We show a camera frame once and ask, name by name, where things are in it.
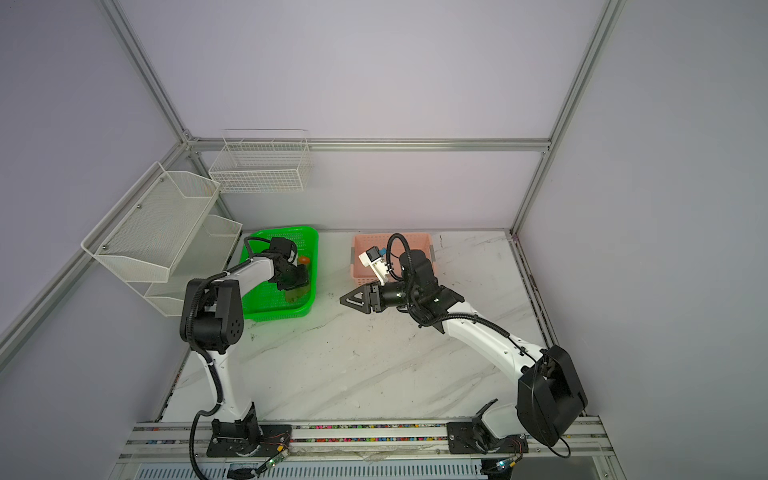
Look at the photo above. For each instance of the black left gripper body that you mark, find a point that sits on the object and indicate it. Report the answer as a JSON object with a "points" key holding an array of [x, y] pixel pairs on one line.
{"points": [[295, 277]]}

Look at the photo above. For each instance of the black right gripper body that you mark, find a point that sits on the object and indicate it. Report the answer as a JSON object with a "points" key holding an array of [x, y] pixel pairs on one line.
{"points": [[395, 294]]}

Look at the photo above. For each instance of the green paper napkin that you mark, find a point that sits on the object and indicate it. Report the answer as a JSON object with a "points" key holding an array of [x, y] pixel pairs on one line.
{"points": [[293, 295]]}

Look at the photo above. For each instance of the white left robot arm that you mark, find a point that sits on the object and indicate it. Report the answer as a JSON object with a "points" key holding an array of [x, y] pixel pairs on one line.
{"points": [[213, 322]]}

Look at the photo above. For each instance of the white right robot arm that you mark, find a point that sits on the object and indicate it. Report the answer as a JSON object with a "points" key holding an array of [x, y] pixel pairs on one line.
{"points": [[549, 395]]}

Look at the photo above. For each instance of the bright green plastic basket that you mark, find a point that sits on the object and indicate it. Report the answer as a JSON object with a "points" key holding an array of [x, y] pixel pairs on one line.
{"points": [[266, 302]]}

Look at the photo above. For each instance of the white mesh two-tier shelf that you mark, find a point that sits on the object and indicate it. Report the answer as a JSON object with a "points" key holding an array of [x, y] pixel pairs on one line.
{"points": [[163, 233]]}

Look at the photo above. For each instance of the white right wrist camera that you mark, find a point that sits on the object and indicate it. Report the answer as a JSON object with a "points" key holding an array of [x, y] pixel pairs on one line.
{"points": [[374, 259]]}

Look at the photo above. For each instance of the white wire basket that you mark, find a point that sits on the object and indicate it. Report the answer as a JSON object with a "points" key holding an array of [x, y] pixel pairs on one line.
{"points": [[263, 161]]}

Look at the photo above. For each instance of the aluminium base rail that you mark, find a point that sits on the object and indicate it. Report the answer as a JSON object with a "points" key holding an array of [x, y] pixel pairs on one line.
{"points": [[359, 440]]}

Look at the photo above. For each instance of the aluminium frame post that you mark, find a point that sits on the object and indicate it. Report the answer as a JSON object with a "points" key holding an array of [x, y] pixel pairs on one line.
{"points": [[602, 32]]}

